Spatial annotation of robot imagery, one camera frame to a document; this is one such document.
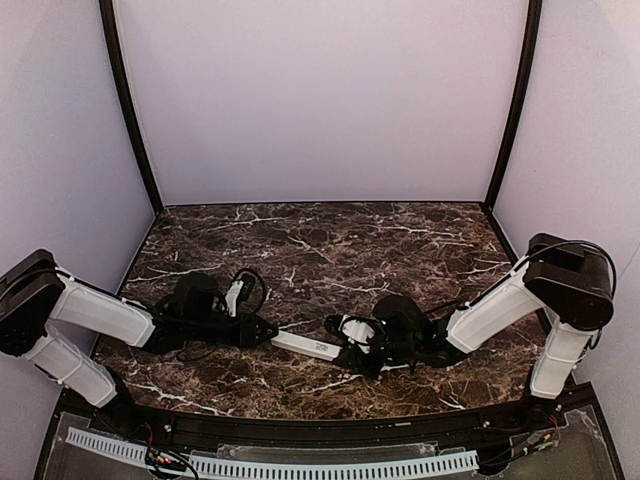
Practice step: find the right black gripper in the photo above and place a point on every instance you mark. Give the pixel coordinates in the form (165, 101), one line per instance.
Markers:
(361, 370)

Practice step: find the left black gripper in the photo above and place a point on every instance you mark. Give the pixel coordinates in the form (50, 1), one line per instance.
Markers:
(244, 330)

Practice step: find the white remote control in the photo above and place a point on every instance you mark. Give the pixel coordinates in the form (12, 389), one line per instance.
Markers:
(306, 346)

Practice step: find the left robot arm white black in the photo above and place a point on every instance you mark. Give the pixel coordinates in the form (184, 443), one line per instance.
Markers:
(36, 292)

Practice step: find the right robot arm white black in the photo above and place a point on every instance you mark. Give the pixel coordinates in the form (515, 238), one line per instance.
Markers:
(574, 279)

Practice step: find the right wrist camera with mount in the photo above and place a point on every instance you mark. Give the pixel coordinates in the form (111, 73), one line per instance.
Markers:
(355, 330)

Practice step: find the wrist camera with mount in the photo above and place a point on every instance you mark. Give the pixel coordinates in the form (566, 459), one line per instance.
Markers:
(355, 330)
(238, 292)

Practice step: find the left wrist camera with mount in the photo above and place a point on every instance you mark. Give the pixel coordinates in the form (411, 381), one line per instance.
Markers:
(238, 292)

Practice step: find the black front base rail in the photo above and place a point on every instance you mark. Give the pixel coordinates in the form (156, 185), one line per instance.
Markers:
(575, 422)

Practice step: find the grey slotted cable duct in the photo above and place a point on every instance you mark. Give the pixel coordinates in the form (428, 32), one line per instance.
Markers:
(244, 462)

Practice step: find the black left frame post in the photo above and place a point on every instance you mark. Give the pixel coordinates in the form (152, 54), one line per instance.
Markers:
(119, 74)

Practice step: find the black frame post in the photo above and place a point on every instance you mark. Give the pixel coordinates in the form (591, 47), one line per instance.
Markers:
(523, 73)
(119, 74)

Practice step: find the black right frame post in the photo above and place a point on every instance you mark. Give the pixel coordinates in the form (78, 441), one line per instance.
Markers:
(523, 73)

